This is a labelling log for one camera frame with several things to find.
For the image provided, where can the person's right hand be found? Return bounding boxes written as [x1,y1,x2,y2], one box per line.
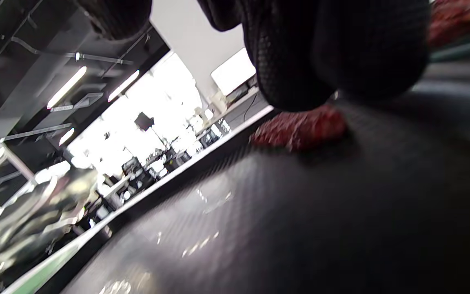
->
[76,0,431,111]

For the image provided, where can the red-brown grilled steak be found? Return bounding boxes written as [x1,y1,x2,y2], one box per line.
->
[251,105,348,152]
[429,0,470,47]

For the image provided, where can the red-handled kitchen tongs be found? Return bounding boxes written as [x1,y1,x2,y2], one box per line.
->
[0,169,101,286]

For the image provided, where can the white-screen monitor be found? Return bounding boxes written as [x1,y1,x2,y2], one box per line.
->
[211,48,257,97]

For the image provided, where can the teal plate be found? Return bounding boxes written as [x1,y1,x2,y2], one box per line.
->
[431,31,470,62]

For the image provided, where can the black plastic tray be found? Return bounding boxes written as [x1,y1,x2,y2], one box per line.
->
[35,61,470,294]

